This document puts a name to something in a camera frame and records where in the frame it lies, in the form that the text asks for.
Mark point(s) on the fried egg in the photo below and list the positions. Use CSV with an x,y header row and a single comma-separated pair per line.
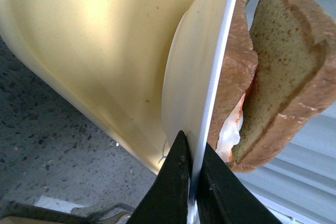
x,y
229,135

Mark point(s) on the metal cutting board handle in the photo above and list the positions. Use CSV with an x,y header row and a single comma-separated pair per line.
x,y
115,213

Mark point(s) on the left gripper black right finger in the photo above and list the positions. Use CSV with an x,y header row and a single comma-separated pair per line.
x,y
222,198

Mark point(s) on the white round plate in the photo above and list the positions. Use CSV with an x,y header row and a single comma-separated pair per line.
x,y
191,80

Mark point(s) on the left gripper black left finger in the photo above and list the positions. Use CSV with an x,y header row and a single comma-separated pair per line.
x,y
166,201

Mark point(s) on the bamboo cutting board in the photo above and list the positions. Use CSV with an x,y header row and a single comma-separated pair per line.
x,y
15,212

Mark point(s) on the bread slice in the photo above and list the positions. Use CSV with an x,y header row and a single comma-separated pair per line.
x,y
294,81
237,72

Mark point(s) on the yellow bear tray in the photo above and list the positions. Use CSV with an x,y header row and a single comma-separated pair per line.
x,y
106,57

